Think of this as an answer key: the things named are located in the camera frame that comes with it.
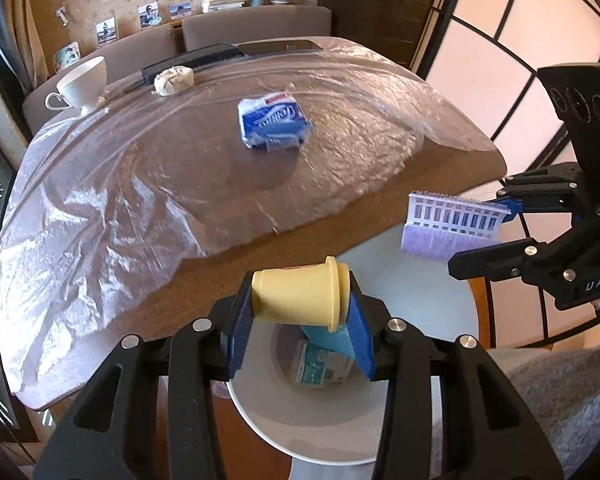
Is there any dark wooden cabinet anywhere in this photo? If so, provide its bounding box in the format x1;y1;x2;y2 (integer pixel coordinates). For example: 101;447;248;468
317;0;441;68

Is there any teal wet wipes pack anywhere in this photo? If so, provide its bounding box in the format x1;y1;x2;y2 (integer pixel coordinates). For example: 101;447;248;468
290;342;353;386

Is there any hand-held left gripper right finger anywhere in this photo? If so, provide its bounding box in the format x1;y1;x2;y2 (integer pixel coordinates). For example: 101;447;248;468
347;280;566;480

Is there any blue tissue packet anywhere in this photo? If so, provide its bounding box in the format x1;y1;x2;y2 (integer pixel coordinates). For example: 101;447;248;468
237;91;313;152

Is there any crumpled paper ball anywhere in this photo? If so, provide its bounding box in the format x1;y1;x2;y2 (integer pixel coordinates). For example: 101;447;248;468
153;66;196;97

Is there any white trash bin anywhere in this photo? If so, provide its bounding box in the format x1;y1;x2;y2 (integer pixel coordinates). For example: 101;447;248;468
224;222;486;465

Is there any grey knit clothing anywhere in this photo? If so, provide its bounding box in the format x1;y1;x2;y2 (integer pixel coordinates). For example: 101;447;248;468
430;345;600;480

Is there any white teacup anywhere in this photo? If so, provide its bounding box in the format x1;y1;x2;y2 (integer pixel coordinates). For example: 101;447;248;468
45;56;108;117

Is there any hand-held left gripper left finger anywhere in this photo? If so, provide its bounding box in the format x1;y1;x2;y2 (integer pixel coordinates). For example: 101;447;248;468
32;275;261;480

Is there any yellow plastic cup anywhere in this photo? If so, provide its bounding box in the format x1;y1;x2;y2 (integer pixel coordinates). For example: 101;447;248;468
251;256;352;333

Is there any dark glossy tablet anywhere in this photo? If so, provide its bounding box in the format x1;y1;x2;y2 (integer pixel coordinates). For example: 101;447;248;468
237;37;326;57

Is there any paper screen partition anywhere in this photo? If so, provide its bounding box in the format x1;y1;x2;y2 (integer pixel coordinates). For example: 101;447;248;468
415;0;600;351

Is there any clear plastic table cover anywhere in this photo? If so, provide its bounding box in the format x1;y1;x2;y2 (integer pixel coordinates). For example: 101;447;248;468
0;40;501;396

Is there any beige curtain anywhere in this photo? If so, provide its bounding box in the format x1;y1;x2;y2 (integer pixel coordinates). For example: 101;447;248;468
2;0;48;93

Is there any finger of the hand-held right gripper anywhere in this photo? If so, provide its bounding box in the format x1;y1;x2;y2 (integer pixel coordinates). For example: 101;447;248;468
495;162;588;221
447;237;581;292

